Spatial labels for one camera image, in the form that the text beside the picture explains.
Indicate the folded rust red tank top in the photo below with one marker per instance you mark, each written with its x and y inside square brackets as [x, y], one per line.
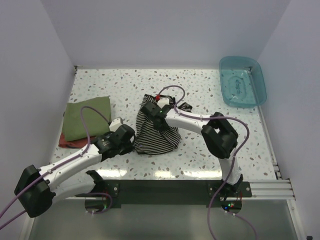
[74, 144]

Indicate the aluminium front frame rail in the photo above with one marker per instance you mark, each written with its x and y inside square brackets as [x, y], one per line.
[272, 190]

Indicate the olive green tank top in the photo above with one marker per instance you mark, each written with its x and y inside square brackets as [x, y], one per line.
[93, 115]

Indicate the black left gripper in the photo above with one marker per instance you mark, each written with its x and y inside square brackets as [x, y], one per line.
[129, 148]

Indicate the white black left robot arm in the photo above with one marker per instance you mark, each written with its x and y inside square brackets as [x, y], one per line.
[36, 188]

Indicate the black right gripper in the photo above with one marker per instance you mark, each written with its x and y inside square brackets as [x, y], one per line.
[163, 128]

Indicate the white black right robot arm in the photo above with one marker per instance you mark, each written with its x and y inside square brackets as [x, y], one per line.
[220, 137]

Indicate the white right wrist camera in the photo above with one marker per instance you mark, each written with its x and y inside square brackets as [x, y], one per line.
[162, 101]

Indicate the translucent blue plastic bin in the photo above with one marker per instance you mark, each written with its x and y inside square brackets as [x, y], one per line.
[242, 82]

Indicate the black white striped tank top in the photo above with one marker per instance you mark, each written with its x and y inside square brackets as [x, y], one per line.
[150, 141]

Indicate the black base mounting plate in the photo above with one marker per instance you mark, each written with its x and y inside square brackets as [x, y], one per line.
[116, 193]

